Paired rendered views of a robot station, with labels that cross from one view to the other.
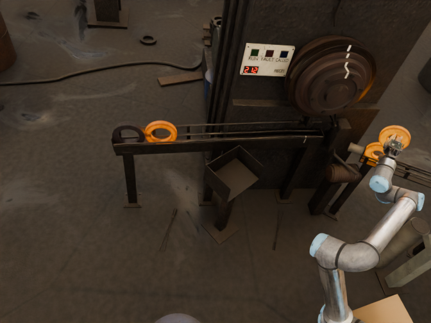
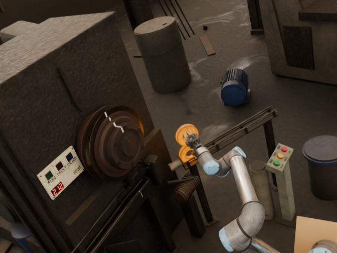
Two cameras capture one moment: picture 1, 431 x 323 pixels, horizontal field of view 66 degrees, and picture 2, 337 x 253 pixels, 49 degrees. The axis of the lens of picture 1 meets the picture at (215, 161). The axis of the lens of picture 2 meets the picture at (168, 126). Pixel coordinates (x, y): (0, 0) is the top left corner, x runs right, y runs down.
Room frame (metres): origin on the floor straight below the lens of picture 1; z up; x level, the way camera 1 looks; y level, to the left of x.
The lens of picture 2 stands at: (-0.24, 0.19, 2.30)
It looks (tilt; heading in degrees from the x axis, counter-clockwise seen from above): 32 degrees down; 329
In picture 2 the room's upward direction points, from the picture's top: 19 degrees counter-clockwise
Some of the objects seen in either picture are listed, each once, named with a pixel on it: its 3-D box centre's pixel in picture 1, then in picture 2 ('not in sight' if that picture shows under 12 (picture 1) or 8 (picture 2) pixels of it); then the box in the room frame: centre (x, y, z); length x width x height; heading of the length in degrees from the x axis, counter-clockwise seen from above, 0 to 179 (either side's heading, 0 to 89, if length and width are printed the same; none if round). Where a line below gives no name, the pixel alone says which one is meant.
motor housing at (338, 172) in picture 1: (331, 190); (192, 206); (1.54, -0.87, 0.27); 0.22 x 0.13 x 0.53; 105
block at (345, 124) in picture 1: (335, 135); (155, 170); (1.66, -0.74, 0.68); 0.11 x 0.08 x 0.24; 15
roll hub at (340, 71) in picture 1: (335, 92); (126, 145); (1.49, -0.54, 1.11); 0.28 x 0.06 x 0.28; 105
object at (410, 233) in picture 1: (396, 244); (263, 191); (1.20, -1.29, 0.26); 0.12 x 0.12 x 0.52
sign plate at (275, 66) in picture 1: (266, 60); (62, 172); (1.60, -0.16, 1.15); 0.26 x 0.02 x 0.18; 105
